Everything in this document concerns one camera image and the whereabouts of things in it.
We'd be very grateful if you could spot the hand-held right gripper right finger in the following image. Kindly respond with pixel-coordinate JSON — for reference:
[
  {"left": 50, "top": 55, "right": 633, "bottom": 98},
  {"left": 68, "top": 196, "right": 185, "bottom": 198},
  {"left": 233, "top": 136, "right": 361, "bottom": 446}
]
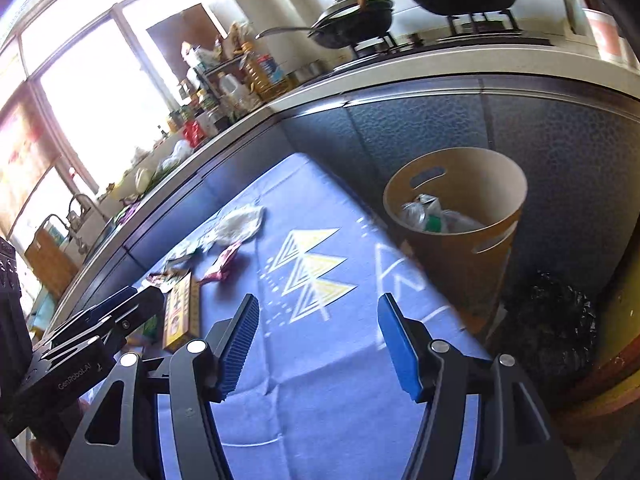
[{"left": 377, "top": 292, "right": 576, "bottom": 480}]

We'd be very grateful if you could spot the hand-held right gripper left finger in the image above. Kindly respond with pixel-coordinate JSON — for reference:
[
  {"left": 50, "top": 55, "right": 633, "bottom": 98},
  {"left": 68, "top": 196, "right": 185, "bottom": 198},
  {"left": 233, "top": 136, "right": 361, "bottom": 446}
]
[{"left": 57, "top": 292, "right": 261, "bottom": 480}]

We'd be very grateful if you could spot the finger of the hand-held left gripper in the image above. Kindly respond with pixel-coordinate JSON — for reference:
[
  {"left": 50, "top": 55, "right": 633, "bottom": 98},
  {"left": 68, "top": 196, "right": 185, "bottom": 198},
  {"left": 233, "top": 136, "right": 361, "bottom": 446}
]
[
  {"left": 47, "top": 285, "right": 138, "bottom": 345},
  {"left": 40, "top": 287, "right": 166, "bottom": 360}
]

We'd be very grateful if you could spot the long yellow box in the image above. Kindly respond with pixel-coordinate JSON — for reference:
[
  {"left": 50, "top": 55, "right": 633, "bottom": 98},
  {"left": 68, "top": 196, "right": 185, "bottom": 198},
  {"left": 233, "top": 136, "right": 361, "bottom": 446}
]
[{"left": 162, "top": 272, "right": 202, "bottom": 352}]

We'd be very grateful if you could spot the small brown snack wrapper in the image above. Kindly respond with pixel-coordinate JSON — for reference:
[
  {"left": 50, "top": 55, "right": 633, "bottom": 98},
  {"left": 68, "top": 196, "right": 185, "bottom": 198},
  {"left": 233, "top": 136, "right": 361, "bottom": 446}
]
[{"left": 150, "top": 266, "right": 193, "bottom": 290}]

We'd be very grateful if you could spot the silver foil wrapper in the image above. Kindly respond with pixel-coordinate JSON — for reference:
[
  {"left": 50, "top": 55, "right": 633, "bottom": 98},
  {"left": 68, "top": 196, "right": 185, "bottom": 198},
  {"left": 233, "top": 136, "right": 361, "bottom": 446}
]
[{"left": 167, "top": 242, "right": 206, "bottom": 261}]

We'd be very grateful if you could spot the pink snack wrapper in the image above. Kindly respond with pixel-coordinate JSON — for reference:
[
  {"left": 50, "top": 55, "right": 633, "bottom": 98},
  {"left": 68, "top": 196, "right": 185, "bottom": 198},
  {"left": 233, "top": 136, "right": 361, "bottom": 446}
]
[{"left": 200, "top": 241, "right": 244, "bottom": 283}]

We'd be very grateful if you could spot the beige round waste bin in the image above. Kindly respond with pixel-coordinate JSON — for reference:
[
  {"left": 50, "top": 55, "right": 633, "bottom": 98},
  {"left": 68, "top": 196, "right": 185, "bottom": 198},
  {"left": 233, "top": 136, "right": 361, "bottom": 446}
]
[{"left": 383, "top": 147, "right": 528, "bottom": 333}]

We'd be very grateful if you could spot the white plastic bag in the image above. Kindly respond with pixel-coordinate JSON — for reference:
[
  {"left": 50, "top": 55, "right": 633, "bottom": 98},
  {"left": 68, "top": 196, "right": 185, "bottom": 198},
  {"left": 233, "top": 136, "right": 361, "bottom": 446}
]
[
  {"left": 202, "top": 204, "right": 267, "bottom": 251},
  {"left": 157, "top": 140, "right": 193, "bottom": 171}
]

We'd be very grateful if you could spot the metal faucet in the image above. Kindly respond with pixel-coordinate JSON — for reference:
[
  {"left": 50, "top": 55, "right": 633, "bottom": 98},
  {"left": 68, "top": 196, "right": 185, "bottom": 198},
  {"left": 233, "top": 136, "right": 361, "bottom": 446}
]
[{"left": 65, "top": 192, "right": 108, "bottom": 253}]

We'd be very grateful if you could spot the wooden cutting board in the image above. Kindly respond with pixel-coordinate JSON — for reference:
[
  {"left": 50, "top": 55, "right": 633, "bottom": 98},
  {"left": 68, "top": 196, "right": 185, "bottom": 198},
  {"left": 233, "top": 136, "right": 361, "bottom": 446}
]
[{"left": 24, "top": 215, "right": 81, "bottom": 296}]

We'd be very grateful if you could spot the blue printed tablecloth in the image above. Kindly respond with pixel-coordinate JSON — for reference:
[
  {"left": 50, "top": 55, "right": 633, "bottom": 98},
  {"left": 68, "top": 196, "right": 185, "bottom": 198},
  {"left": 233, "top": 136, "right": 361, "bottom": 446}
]
[{"left": 50, "top": 152, "right": 493, "bottom": 480}]

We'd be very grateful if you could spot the clear plastic wrapper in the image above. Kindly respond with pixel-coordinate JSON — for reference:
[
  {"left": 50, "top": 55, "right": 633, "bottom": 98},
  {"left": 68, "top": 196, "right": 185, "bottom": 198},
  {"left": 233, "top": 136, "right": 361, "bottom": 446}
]
[{"left": 397, "top": 194, "right": 486, "bottom": 235}]

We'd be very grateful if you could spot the black garbage bag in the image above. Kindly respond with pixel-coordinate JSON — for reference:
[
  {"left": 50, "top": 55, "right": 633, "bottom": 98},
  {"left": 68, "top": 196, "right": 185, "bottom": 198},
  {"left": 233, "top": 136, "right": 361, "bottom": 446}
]
[{"left": 492, "top": 270, "right": 598, "bottom": 391}]

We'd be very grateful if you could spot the red packet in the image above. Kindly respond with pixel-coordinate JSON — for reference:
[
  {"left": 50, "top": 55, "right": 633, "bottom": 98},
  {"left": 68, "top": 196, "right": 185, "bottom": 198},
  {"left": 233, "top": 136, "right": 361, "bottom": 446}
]
[{"left": 182, "top": 120, "right": 206, "bottom": 148}]

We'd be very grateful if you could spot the row of condiment bottles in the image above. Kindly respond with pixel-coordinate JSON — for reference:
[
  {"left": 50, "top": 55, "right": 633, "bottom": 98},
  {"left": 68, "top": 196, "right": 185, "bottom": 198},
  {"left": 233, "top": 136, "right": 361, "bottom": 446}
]
[{"left": 160, "top": 82, "right": 236, "bottom": 137}]

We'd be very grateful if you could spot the kitchen window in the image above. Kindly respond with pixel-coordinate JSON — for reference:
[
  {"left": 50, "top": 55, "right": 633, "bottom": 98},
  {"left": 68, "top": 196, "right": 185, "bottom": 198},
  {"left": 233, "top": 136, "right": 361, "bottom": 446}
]
[{"left": 0, "top": 0, "right": 186, "bottom": 241}]

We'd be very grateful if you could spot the grey kitchen cabinet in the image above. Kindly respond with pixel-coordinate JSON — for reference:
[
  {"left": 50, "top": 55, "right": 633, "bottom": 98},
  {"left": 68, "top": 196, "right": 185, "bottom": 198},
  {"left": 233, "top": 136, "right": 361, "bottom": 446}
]
[{"left": 45, "top": 75, "right": 640, "bottom": 333}]

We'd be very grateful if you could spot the white plastic jug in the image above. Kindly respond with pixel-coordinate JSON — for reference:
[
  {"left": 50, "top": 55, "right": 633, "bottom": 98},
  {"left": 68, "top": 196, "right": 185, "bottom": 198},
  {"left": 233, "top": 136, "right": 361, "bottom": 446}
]
[{"left": 217, "top": 72, "right": 251, "bottom": 113}]

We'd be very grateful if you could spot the yellow cooking oil bottle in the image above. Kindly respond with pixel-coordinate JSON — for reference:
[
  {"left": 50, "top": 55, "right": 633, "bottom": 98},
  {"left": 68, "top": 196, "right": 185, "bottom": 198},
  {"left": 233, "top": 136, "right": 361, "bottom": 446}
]
[{"left": 240, "top": 42, "right": 288, "bottom": 101}]

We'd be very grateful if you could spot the black gas stove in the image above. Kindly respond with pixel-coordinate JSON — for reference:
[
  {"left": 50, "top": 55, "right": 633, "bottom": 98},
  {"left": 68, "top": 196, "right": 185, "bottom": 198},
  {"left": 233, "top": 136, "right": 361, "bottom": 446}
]
[{"left": 332, "top": 12, "right": 556, "bottom": 72}]

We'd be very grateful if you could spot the black wok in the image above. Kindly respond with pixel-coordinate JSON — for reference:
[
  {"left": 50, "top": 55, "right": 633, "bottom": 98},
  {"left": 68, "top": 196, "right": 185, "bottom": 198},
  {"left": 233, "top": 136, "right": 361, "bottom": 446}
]
[{"left": 256, "top": 0, "right": 396, "bottom": 52}]

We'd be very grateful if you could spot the pink plastic tub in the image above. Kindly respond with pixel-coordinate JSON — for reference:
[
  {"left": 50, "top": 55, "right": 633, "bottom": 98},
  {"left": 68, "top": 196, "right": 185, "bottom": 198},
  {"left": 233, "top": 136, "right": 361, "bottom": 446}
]
[{"left": 582, "top": 7, "right": 628, "bottom": 63}]

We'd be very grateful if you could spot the wok lid with wooden handle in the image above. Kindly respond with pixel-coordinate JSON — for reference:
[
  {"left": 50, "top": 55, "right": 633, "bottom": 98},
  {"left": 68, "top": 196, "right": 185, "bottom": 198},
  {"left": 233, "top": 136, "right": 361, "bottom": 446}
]
[{"left": 314, "top": 0, "right": 372, "bottom": 17}]

